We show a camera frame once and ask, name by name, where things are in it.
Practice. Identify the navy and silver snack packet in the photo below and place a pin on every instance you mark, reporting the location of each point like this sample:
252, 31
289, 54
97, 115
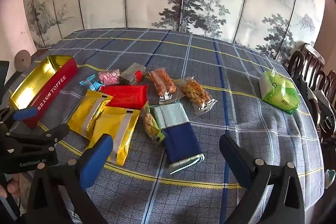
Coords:
181, 142

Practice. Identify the clear packet of peanuts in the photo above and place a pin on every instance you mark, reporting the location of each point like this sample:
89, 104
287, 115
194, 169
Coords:
149, 124

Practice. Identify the blue plaid tablecloth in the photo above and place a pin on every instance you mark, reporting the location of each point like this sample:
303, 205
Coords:
210, 56

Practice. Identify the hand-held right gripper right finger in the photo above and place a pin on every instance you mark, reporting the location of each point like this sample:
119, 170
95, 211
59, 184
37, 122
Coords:
233, 158

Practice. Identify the green tissue pack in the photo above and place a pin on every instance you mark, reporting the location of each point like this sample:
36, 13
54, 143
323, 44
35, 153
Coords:
278, 92

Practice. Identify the light blue candy packet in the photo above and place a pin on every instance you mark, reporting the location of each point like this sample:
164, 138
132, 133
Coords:
92, 83

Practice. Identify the round grey stone disc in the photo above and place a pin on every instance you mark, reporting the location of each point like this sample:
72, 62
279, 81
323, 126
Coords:
22, 60

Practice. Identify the dark wooden chair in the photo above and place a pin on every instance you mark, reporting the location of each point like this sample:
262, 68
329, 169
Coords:
329, 82
309, 58

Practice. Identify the gold foil snack packet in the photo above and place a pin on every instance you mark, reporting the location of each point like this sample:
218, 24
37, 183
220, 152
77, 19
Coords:
118, 121
86, 113

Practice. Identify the red snack packet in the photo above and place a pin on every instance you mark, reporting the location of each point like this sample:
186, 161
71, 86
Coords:
126, 96

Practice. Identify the pale blue object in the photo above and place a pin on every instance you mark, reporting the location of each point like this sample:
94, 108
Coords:
330, 176

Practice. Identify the person's left hand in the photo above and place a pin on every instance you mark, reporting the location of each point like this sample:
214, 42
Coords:
13, 186

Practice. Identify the clear packet of fried snacks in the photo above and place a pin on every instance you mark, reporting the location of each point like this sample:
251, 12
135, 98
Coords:
194, 92

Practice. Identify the red and gold tin box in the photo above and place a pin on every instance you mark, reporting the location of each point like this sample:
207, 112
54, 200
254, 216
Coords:
52, 90

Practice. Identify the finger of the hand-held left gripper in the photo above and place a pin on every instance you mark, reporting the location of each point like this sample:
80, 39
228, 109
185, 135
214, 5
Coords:
25, 113
50, 136

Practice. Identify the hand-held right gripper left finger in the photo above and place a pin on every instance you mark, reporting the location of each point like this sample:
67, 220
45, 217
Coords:
97, 158

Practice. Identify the clear packet of orange sticks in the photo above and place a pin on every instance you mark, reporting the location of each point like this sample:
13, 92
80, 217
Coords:
162, 82

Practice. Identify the pink candy packet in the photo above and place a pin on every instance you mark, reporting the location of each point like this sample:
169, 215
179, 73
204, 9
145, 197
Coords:
109, 77

